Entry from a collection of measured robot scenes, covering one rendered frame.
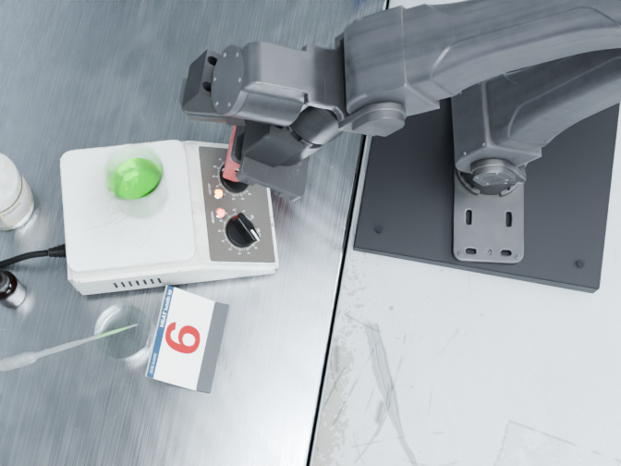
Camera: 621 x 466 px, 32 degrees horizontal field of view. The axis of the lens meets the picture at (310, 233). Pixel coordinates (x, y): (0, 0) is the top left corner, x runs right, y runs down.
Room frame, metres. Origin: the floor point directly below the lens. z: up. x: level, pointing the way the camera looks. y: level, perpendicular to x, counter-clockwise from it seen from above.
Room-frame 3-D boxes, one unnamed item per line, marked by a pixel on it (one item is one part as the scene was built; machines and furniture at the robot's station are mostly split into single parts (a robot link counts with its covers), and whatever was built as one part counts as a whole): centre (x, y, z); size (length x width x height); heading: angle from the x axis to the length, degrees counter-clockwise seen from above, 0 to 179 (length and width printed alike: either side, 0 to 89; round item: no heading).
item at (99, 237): (0.28, 0.17, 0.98); 0.12 x 0.12 x 0.01; 15
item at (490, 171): (0.38, -0.16, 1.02); 0.09 x 0.06 x 0.06; 9
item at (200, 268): (0.28, 0.15, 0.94); 0.22 x 0.13 x 0.08; 105
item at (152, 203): (0.28, 0.16, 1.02); 0.06 x 0.05 x 0.08; 145
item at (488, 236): (0.38, -0.17, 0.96); 0.20 x 0.07 x 0.08; 5
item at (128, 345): (0.17, 0.17, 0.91); 0.06 x 0.06 x 0.02
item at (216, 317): (0.17, 0.10, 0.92); 0.09 x 0.06 x 0.04; 177
